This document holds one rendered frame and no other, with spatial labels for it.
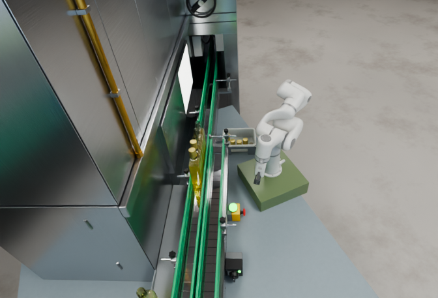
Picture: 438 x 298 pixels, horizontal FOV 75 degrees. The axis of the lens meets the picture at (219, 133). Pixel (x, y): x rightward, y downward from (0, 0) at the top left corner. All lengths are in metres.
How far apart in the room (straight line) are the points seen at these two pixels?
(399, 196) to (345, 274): 1.48
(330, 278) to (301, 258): 0.15
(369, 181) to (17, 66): 2.73
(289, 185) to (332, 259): 0.42
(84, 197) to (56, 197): 0.09
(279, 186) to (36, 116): 1.25
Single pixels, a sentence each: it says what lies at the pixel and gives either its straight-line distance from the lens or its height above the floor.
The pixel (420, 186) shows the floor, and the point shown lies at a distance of 3.09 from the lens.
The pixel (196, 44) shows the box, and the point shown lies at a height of 1.11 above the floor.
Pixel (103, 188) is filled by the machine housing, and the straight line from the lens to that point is 0.93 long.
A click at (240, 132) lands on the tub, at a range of 1.99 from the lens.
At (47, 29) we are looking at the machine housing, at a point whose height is 1.95.
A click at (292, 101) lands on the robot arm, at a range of 1.48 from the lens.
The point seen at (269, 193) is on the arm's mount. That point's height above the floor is 0.84.
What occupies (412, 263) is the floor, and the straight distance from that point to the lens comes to 2.63.
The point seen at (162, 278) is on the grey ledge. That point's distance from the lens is 1.41.
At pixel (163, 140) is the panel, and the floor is 1.23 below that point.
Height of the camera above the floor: 2.16
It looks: 43 degrees down
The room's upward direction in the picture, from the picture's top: 6 degrees counter-clockwise
